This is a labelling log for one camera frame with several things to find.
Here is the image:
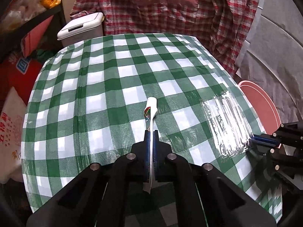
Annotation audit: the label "yellow toy figure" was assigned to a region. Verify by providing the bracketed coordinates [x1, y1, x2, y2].
[41, 0, 61, 9]

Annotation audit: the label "grey covered appliance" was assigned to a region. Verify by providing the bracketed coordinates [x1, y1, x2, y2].
[236, 0, 302, 122]

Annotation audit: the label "white lidded trash can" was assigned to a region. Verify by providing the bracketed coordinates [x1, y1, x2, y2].
[57, 12, 104, 47]

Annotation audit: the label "white food bags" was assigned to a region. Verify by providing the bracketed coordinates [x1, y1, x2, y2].
[1, 0, 46, 34]

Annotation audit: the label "red plaid shirt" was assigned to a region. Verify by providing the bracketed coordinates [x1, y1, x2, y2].
[70, 0, 259, 75]

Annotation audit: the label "green white checkered tablecloth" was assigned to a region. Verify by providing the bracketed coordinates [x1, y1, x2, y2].
[21, 33, 283, 220]

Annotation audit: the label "clear plastic wrapper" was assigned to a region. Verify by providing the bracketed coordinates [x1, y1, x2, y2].
[201, 91, 253, 157]

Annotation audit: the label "white rice bag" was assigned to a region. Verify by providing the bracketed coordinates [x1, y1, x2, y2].
[0, 87, 27, 184]

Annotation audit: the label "pink plastic trash bin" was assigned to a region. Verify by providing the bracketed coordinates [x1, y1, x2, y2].
[239, 80, 281, 149]

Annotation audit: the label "red sack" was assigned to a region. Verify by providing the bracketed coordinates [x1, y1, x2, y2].
[1, 52, 42, 105]

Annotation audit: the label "black metal shelf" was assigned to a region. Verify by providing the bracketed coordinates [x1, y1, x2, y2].
[1, 0, 66, 61]

